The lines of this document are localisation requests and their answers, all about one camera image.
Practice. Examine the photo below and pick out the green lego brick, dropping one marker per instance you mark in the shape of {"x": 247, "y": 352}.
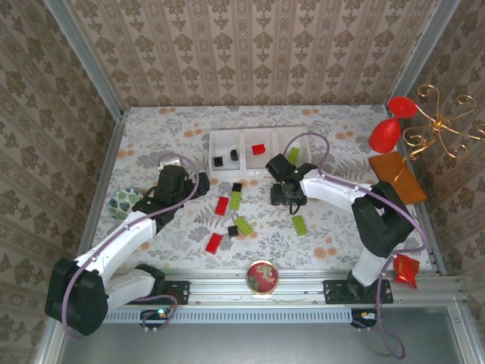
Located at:
{"x": 293, "y": 154}
{"x": 299, "y": 226}
{"x": 243, "y": 226}
{"x": 235, "y": 201}

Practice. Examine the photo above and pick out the small black lego brick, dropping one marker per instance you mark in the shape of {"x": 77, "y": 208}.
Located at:
{"x": 232, "y": 231}
{"x": 233, "y": 154}
{"x": 218, "y": 162}
{"x": 236, "y": 187}

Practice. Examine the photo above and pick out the long red lego brick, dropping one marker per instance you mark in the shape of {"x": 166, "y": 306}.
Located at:
{"x": 214, "y": 242}
{"x": 222, "y": 205}

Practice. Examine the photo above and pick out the small red lego brick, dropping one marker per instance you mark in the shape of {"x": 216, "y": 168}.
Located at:
{"x": 258, "y": 149}

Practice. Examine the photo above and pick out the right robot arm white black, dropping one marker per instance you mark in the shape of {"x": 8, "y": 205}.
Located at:
{"x": 333, "y": 191}

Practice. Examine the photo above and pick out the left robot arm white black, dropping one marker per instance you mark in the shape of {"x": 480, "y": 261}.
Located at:
{"x": 125, "y": 242}

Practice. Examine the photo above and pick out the white plastic bin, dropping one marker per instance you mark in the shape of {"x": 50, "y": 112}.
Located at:
{"x": 258, "y": 159}
{"x": 225, "y": 153}
{"x": 303, "y": 144}

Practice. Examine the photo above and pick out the green leaf pattern ball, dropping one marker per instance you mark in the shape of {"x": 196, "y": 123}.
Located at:
{"x": 121, "y": 203}

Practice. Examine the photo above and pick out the round tin red pattern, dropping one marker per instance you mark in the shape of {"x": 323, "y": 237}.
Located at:
{"x": 262, "y": 277}

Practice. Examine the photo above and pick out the red plastic goblet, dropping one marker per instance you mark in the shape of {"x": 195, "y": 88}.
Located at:
{"x": 384, "y": 132}

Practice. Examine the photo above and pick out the orange brown pouch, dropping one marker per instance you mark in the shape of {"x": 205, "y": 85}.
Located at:
{"x": 398, "y": 178}

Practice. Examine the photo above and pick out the left black controller board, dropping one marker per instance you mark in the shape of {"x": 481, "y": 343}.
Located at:
{"x": 151, "y": 316}

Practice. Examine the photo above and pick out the black controller board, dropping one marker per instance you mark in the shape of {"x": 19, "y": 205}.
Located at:
{"x": 151, "y": 316}
{"x": 360, "y": 320}

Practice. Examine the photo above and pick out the red foil packet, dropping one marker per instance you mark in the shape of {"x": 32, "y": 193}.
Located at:
{"x": 405, "y": 269}

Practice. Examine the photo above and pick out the right black controller board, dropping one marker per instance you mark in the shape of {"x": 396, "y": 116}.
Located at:
{"x": 360, "y": 320}

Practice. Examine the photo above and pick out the grey metal shelf panel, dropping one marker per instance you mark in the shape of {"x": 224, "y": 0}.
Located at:
{"x": 246, "y": 345}

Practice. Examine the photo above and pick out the aluminium table side rail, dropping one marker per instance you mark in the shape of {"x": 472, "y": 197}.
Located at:
{"x": 108, "y": 163}

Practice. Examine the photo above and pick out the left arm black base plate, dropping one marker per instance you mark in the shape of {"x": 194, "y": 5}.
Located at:
{"x": 182, "y": 292}

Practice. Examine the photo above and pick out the aluminium front rail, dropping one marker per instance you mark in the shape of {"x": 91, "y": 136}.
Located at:
{"x": 216, "y": 292}

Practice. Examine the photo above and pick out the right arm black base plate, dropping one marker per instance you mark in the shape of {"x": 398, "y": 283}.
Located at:
{"x": 333, "y": 292}

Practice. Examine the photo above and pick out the right aluminium frame post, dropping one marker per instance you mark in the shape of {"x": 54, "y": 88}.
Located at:
{"x": 419, "y": 57}

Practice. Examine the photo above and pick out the aluminium frame post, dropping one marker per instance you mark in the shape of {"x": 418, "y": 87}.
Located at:
{"x": 85, "y": 57}
{"x": 419, "y": 57}

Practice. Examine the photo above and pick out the left aluminium frame post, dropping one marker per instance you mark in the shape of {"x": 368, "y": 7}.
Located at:
{"x": 85, "y": 57}

